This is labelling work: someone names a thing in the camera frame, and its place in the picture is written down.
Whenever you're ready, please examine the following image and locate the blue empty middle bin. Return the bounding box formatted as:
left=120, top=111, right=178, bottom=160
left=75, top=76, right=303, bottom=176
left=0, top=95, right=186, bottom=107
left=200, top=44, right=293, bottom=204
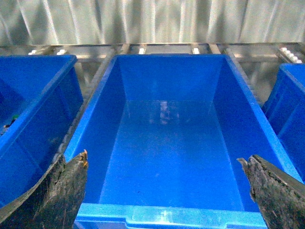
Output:
left=64, top=54, right=301, bottom=229

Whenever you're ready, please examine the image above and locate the green push button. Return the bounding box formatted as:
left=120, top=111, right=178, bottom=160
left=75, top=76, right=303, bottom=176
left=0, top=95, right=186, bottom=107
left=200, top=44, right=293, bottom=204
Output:
left=3, top=114, right=19, bottom=128

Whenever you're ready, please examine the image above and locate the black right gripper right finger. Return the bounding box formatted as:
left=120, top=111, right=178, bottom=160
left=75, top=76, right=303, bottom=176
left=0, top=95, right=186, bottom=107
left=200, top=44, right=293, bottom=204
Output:
left=237, top=155, right=305, bottom=229

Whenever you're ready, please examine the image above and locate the blue bin with buttons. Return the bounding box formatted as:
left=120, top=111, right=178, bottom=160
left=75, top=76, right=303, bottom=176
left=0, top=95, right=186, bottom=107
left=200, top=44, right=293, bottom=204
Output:
left=0, top=55, right=83, bottom=206

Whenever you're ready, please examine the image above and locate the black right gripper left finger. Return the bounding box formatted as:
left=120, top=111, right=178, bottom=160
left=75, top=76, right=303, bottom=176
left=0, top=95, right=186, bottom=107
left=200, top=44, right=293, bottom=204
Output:
left=0, top=150, right=88, bottom=229

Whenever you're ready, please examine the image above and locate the blue bin far right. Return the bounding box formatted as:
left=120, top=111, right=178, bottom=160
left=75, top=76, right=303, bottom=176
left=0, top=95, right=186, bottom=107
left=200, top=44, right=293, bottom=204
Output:
left=262, top=63, right=305, bottom=181

